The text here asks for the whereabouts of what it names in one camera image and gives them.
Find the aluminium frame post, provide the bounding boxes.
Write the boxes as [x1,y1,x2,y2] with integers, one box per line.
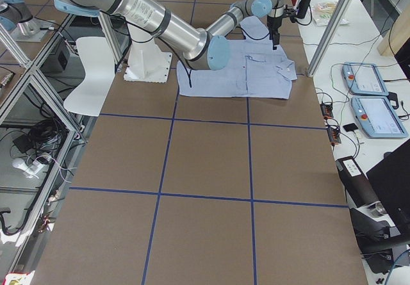
[307,0,351,77]

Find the blue striped button shirt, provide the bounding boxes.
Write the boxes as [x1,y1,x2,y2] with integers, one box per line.
[176,16,297,99]

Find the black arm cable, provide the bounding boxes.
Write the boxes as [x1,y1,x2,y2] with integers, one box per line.
[150,35,196,89]

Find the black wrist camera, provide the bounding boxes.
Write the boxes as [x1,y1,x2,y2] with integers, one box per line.
[283,6,297,23]

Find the orange circuit board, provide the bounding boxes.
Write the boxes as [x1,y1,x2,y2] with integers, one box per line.
[320,102,334,119]

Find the black water bottle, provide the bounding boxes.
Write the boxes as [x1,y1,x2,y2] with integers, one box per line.
[295,0,311,26]

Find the black cylinder with label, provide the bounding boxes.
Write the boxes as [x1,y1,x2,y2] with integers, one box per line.
[335,156,380,208]

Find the upper blue teach pendant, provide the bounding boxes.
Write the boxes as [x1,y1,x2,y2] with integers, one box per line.
[342,61,388,97]

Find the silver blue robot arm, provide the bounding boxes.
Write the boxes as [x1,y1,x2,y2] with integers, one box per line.
[206,0,285,50]
[54,0,230,70]

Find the white plastic chair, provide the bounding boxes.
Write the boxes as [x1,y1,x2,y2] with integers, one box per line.
[63,37,115,117]

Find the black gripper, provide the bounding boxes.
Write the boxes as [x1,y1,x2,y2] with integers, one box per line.
[268,16,282,50]

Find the blue teach pendant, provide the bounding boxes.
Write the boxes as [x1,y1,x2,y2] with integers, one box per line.
[342,61,388,97]
[351,96,408,138]

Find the black monitor stand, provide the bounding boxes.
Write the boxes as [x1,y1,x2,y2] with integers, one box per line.
[349,208,409,255]

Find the lower blue teach pendant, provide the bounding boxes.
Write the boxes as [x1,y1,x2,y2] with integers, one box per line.
[351,96,408,138]

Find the black monitor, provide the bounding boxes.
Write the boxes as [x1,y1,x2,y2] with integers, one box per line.
[366,141,409,233]

